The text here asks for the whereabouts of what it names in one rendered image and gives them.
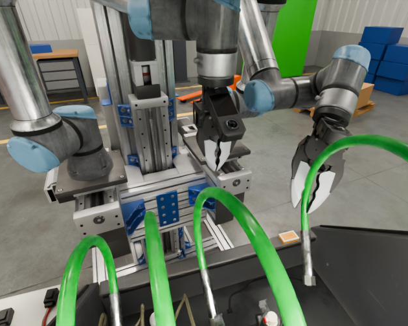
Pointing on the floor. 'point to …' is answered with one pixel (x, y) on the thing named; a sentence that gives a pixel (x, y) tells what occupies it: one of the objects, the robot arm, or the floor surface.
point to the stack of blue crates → (390, 60)
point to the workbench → (50, 72)
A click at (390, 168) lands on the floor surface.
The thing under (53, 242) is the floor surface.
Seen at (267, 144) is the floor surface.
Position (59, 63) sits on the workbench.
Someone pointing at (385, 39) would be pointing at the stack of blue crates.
